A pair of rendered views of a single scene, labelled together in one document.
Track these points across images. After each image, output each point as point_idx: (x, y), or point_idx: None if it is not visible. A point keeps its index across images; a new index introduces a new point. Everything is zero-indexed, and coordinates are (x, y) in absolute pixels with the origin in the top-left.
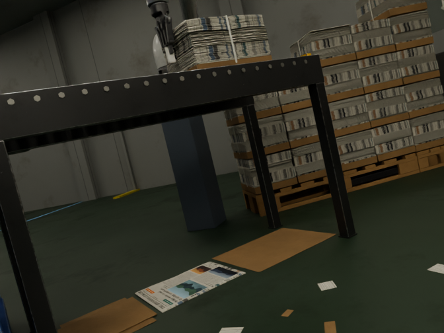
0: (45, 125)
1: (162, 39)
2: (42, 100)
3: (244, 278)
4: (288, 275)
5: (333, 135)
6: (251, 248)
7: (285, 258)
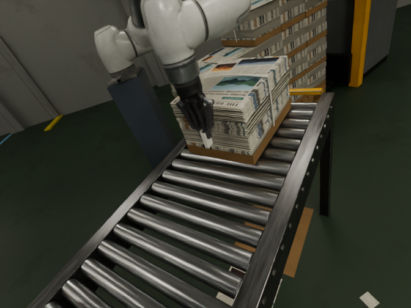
0: None
1: (196, 121)
2: None
3: (287, 289)
4: (322, 282)
5: (331, 156)
6: None
7: (298, 250)
